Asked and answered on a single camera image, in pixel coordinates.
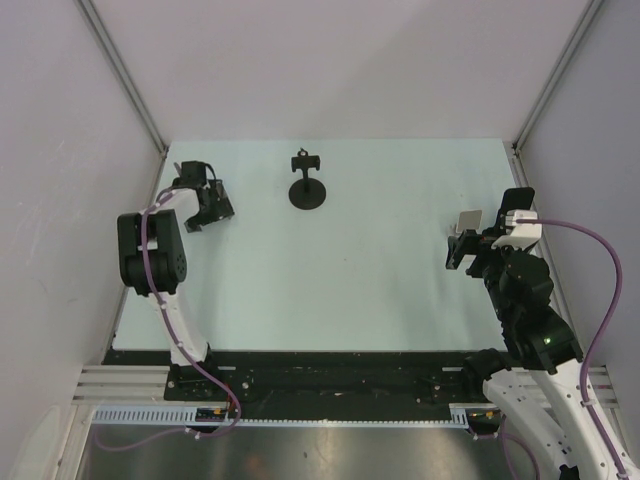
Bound aluminium corner frame post right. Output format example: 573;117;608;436
511;0;607;153

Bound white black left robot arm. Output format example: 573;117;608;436
117;161;234;367

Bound white phone stand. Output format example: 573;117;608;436
449;209;483;236

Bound aluminium corner frame post left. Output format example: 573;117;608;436
74;0;168;158

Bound aluminium corner frame post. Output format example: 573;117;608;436
74;0;168;158
511;0;607;153

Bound black phone on black stand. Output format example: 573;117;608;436
496;187;535;223

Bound white slotted cable duct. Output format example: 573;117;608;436
92;402;474;430

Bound purple cable lower right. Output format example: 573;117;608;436
499;414;544;480

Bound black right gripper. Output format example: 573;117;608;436
445;227;532;321

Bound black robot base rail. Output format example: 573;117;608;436
103;349;487;422

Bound purple cable lower left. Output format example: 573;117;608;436
93;394;242;451

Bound black round-base phone stand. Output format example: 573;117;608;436
288;148;326;211

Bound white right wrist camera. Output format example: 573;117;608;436
491;209;542;250

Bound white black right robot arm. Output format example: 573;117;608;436
445;228;639;479

